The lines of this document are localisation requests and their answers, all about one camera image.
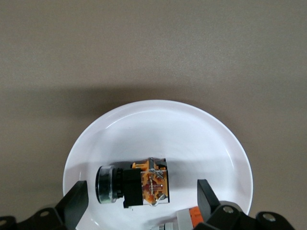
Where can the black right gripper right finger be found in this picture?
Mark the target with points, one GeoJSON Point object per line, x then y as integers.
{"type": "Point", "coordinates": [211, 210]}

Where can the grey switch with green button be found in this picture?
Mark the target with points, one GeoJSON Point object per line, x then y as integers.
{"type": "Point", "coordinates": [187, 216]}

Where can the orange black push-button switch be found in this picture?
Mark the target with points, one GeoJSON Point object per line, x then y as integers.
{"type": "Point", "coordinates": [132, 187]}

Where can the pale pink round plate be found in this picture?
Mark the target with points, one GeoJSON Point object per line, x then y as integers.
{"type": "Point", "coordinates": [158, 134]}

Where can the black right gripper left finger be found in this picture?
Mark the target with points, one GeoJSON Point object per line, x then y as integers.
{"type": "Point", "coordinates": [69, 210]}

